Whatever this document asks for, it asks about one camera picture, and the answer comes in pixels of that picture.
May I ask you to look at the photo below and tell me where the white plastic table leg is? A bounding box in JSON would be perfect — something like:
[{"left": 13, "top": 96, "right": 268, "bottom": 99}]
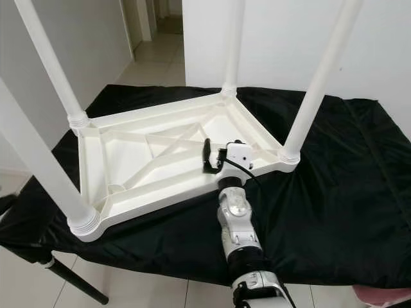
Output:
[
  {"left": 279, "top": 0, "right": 365, "bottom": 164},
  {"left": 0, "top": 77, "right": 103, "bottom": 243},
  {"left": 222, "top": 0, "right": 246, "bottom": 98},
  {"left": 14, "top": 0, "right": 91, "bottom": 129}
]

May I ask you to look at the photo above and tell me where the black cloth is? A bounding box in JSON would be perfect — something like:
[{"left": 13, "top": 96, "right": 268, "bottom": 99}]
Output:
[{"left": 0, "top": 83, "right": 411, "bottom": 288}]

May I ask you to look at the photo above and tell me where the black metal stand leg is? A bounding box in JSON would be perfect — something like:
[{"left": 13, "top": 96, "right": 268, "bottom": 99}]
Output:
[{"left": 42, "top": 257, "right": 110, "bottom": 305}]

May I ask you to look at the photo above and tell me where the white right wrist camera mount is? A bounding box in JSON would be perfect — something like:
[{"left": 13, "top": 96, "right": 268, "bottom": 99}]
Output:
[{"left": 220, "top": 141, "right": 258, "bottom": 188}]

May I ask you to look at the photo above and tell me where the cream plastic table top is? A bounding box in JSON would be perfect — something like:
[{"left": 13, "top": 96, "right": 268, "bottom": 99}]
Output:
[{"left": 67, "top": 89, "right": 301, "bottom": 243}]

